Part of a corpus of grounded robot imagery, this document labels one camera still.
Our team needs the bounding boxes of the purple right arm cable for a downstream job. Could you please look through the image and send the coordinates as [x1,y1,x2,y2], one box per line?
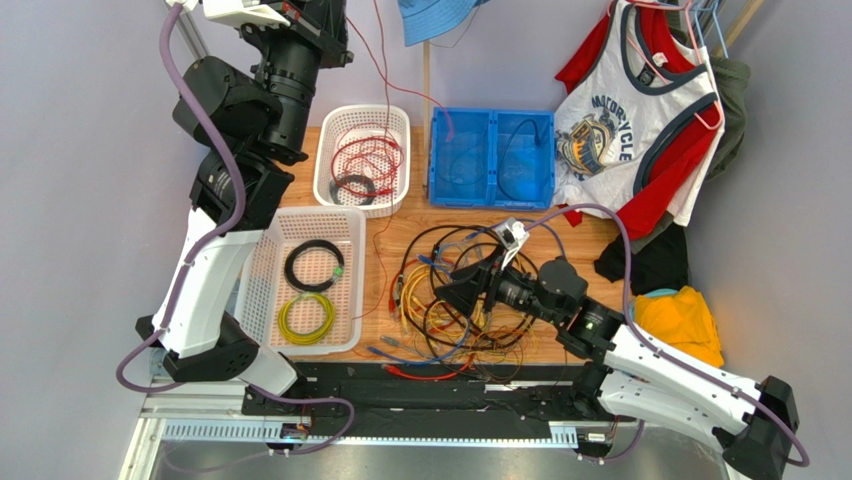
[525,203,812,469]

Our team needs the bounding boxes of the white perforated basket far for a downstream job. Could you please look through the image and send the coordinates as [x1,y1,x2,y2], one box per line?
[313,104,411,218]

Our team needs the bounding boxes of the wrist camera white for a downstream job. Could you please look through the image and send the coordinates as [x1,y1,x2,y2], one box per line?
[164,0,301,29]
[494,217,529,270]

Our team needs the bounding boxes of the thin yellow wire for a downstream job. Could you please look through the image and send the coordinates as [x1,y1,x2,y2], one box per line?
[465,312,538,354]

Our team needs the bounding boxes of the yellow green wire coil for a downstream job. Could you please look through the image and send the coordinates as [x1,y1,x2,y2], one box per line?
[276,292,337,347]

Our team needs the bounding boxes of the black garment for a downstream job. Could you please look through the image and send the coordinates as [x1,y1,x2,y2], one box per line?
[593,224,689,296]

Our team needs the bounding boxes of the white perforated basket near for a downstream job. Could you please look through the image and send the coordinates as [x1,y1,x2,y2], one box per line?
[234,206,366,356]

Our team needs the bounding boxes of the black wire coil near basket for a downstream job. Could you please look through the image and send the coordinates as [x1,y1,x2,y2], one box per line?
[283,239,346,294]

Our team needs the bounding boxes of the red shirt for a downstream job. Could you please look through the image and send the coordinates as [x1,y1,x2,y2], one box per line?
[555,6,727,242]

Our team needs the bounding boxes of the grey ethernet cable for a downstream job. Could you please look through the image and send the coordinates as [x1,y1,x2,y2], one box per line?
[380,335,427,357]

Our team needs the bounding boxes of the white perforated basket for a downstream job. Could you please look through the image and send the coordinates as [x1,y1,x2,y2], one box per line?
[234,206,366,356]
[313,104,411,218]

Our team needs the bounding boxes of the blue bucket hat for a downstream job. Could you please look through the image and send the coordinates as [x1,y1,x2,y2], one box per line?
[396,0,488,47]

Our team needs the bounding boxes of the thin red wire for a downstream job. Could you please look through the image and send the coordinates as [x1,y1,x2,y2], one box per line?
[344,0,457,321]

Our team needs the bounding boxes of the yellow ethernet cable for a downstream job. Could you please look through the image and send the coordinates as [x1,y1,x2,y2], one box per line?
[397,262,467,334]

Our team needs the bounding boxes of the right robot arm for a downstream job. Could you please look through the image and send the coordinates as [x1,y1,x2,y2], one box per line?
[435,250,809,479]

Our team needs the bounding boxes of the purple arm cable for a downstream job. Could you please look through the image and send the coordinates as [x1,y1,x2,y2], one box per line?
[525,203,812,469]
[115,2,357,475]

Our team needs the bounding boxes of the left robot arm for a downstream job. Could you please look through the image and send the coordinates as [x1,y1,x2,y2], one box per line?
[135,1,353,395]

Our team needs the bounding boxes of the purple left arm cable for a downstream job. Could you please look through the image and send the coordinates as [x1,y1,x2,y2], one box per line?
[115,2,357,475]

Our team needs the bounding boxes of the olive green garment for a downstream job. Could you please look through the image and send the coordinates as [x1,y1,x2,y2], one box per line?
[652,12,751,183]

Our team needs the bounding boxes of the wooden pole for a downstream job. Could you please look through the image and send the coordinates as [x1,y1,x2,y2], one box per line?
[421,41,432,140]

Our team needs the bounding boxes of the blue plastic crate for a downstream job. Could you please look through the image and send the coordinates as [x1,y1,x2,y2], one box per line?
[428,107,555,211]

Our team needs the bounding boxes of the black coil in far basket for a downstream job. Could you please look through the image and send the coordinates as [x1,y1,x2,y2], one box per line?
[329,174,377,206]

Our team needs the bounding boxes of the long red ethernet cable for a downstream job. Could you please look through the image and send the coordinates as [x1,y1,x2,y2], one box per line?
[381,258,478,383]

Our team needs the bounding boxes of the yellow shirt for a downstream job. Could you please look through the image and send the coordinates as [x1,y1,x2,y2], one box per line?
[632,286,724,368]

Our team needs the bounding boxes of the black cable in crate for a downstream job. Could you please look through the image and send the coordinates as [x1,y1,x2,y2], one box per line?
[497,118,542,204]

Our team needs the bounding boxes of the white motorcycle tank top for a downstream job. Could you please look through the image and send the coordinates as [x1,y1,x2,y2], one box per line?
[551,0,727,228]

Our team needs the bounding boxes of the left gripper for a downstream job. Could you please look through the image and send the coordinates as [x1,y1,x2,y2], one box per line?
[237,0,352,160]

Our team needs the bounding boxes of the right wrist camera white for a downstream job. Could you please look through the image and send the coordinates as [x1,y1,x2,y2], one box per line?
[494,217,529,270]

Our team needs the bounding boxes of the red wires in far basket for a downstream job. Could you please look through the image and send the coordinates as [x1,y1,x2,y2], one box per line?
[330,123,406,198]

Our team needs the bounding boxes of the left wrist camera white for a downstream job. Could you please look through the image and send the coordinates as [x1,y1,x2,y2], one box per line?
[164,0,301,29]

